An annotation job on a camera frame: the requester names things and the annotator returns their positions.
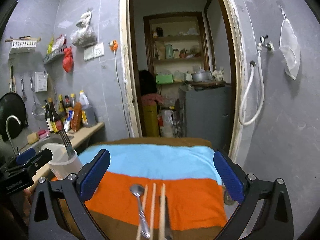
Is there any wall socket panel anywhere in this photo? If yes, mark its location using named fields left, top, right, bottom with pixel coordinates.
left=84, top=42, right=105, bottom=61

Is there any pink scrub brush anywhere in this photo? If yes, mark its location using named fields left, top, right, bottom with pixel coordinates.
left=37, top=129, right=50, bottom=139

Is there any steel spoon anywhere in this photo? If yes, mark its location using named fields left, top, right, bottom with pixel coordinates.
left=130, top=184, right=151, bottom=239

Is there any striped blue orange brown cloth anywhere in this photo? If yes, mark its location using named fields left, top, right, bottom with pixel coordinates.
left=80, top=138, right=227, bottom=239

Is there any wire mesh strainer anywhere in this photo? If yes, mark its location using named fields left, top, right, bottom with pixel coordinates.
left=30, top=74, right=46, bottom=121

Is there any metal pot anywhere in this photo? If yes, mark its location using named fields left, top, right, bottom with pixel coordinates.
left=191, top=70, right=212, bottom=82

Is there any dark soy sauce bottle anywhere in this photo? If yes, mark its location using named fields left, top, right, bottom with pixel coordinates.
left=48, top=98, right=63, bottom=133

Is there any white mesh bag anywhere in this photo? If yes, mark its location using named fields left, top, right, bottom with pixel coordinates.
left=279, top=5, right=301, bottom=80

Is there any white wall box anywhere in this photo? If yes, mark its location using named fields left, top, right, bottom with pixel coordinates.
left=34, top=72, right=48, bottom=93

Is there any wooden shelf unit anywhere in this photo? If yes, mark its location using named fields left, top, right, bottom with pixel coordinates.
left=143, top=12, right=209, bottom=83

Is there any black wok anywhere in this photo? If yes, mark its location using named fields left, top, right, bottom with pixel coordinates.
left=1, top=92, right=28, bottom=142

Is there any yellow gas cylinder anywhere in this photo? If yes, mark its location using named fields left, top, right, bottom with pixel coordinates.
left=143, top=103, right=159, bottom=137

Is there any white hose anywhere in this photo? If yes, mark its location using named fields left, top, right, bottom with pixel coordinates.
left=238, top=43, right=265, bottom=126

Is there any large vinegar jug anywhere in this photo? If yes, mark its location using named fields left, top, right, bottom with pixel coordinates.
left=79, top=90, right=97, bottom=127

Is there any steel fork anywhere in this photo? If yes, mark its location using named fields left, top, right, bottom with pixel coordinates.
left=59, top=128, right=76, bottom=159

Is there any red label sauce bottle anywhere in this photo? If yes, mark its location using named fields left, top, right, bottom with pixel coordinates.
left=65, top=95, right=73, bottom=114

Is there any pump dispenser bottle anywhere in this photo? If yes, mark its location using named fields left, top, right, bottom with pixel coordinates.
left=44, top=100, right=53, bottom=133

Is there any steel kitchen sink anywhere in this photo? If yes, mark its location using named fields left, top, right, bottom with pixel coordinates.
left=20, top=134, right=64, bottom=154

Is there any steel sink faucet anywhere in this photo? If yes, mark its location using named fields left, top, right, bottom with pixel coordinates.
left=5, top=115, right=23, bottom=156

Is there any green box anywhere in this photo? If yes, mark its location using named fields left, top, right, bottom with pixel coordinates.
left=156, top=74, right=174, bottom=85

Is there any wall water tap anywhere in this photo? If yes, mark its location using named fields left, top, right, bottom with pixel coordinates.
left=258, top=35, right=274, bottom=52

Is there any white wall basket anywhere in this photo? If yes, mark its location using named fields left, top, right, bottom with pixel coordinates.
left=5, top=37, right=41, bottom=49

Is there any grey cabinet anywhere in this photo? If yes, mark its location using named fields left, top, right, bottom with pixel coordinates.
left=179, top=85, right=231, bottom=149

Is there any orange spice packet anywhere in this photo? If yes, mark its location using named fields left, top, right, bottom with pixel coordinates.
left=71, top=102, right=82, bottom=132

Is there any yellow cap sauce bottle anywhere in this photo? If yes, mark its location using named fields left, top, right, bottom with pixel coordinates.
left=58, top=94, right=67, bottom=120

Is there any grey plastic bag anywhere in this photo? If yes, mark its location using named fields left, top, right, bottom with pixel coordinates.
left=69, top=9, right=98, bottom=48

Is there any white plastic utensil holder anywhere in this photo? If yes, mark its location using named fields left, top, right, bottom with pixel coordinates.
left=41, top=143, right=83, bottom=180

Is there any wooden chopstick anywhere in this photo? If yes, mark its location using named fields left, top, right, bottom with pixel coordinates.
left=158, top=183, right=165, bottom=240
left=133, top=184, right=150, bottom=239
left=149, top=183, right=156, bottom=240

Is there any yellow sponge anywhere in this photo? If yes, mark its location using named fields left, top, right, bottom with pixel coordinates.
left=27, top=132, right=39, bottom=145

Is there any orange wall plug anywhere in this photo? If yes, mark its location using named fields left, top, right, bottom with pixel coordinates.
left=108, top=40, right=118, bottom=52

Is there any grey wall rack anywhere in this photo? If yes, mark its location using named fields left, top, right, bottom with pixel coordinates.
left=43, top=46, right=66, bottom=64

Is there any red plastic bag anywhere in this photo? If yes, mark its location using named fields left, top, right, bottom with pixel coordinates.
left=62, top=47, right=74, bottom=73

